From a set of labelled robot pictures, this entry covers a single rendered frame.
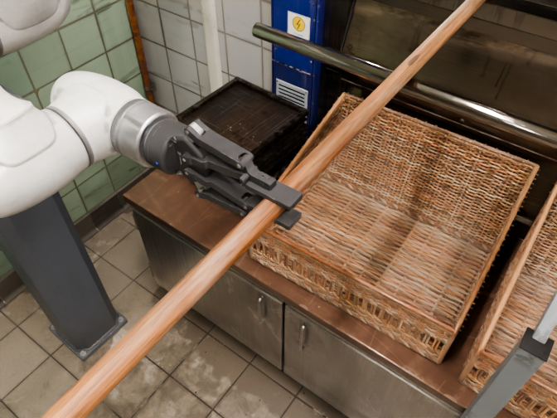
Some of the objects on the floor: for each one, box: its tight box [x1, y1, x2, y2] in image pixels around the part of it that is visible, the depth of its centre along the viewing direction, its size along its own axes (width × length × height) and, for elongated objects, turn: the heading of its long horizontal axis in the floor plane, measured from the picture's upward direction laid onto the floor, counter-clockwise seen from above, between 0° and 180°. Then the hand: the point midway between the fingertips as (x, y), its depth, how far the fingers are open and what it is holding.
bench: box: [123, 155, 557, 418], centre depth 138 cm, size 56×242×58 cm, turn 54°
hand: (274, 201), depth 64 cm, fingers closed on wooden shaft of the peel, 3 cm apart
